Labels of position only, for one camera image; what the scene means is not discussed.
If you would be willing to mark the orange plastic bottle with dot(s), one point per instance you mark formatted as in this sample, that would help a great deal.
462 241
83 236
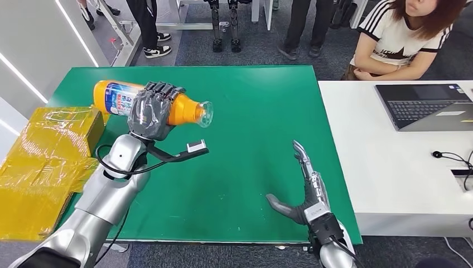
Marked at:
184 109

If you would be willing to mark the white table frame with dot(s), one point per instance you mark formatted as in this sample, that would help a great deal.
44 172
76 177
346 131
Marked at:
184 26

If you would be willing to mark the seated person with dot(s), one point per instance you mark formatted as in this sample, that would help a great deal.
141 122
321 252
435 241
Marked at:
388 40

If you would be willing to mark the grey metal stand frame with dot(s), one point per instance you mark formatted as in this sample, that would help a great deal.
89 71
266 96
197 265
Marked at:
125 37

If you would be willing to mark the person in black-white sneakers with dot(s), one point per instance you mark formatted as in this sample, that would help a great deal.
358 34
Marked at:
146 18

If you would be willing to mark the person at room edge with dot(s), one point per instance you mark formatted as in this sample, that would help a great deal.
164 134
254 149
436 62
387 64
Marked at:
87 14

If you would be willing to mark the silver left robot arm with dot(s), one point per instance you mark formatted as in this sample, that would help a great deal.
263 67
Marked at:
99 199

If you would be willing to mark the yellow taped cardboard box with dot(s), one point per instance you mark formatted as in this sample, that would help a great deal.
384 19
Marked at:
44 162

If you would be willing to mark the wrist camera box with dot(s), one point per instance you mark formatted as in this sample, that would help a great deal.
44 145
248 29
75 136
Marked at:
196 147
317 214

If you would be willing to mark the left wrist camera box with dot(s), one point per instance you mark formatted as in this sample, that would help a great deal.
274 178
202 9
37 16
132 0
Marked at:
196 147

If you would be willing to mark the person in dark shoes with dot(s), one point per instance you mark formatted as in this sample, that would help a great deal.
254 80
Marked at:
299 22

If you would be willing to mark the white desk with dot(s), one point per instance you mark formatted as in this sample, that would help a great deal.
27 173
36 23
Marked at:
388 166

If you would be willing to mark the black humanoid robot leg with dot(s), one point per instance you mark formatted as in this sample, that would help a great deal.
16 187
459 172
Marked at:
235 26
217 22

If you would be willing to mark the green table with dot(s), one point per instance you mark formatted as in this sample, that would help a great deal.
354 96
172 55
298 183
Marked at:
240 111

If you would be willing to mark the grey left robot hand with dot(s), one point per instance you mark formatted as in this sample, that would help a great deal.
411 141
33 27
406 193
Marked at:
149 114

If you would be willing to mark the dark grey laptop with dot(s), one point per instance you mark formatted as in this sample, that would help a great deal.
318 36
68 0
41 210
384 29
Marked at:
425 109

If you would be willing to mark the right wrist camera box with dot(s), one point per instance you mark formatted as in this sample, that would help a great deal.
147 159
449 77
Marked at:
317 214

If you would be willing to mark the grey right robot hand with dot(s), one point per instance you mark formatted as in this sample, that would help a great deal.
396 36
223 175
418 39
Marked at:
306 199

